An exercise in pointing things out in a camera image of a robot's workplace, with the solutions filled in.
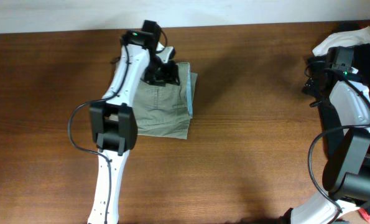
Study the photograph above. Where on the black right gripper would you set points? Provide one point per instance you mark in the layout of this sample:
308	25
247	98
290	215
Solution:
311	87

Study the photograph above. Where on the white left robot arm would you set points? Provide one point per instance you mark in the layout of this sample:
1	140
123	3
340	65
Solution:
113	123

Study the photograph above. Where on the black folded garment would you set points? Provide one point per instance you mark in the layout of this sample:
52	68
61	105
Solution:
358	102

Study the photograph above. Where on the red object at corner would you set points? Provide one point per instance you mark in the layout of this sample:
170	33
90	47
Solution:
364	215

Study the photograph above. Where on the khaki green shorts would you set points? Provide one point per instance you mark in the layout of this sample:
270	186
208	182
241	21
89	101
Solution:
166	111

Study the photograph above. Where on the white folded garment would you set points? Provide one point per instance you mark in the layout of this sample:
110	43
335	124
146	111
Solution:
344	39

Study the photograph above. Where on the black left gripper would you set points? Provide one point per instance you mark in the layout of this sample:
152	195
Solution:
163	78

